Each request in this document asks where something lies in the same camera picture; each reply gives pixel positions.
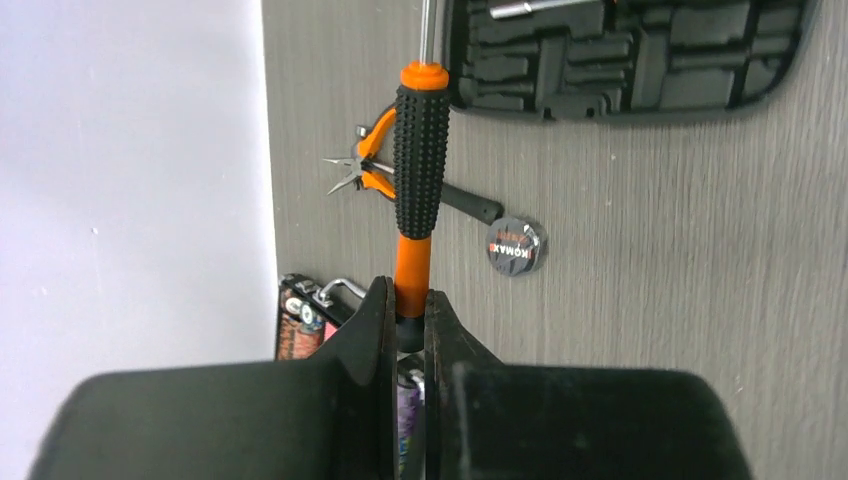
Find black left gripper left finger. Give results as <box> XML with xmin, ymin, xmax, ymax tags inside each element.
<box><xmin>29</xmin><ymin>276</ymin><xmax>398</xmax><ymax>479</ymax></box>

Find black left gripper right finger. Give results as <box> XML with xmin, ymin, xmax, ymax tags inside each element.
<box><xmin>424</xmin><ymin>291</ymin><xmax>752</xmax><ymax>479</ymax></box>

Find small round tape measure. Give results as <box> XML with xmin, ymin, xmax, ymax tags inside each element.
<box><xmin>486</xmin><ymin>216</ymin><xmax>548</xmax><ymax>277</ymax></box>

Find black plastic tool case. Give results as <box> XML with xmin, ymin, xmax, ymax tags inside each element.
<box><xmin>442</xmin><ymin>1</ymin><xmax>819</xmax><ymax>125</ymax></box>

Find black orange stubby screwdriver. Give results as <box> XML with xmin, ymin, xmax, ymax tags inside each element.
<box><xmin>488</xmin><ymin>0</ymin><xmax>620</xmax><ymax>21</ymax></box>

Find black aluminium poker chip case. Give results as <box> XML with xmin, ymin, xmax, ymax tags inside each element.
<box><xmin>274</xmin><ymin>273</ymin><xmax>425</xmax><ymax>479</ymax></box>

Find black handled hammer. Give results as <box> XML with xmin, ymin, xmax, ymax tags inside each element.
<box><xmin>357</xmin><ymin>124</ymin><xmax>505</xmax><ymax>227</ymax></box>

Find orange handled pliers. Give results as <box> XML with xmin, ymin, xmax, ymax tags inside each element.
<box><xmin>323</xmin><ymin>103</ymin><xmax>396</xmax><ymax>201</ymax></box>

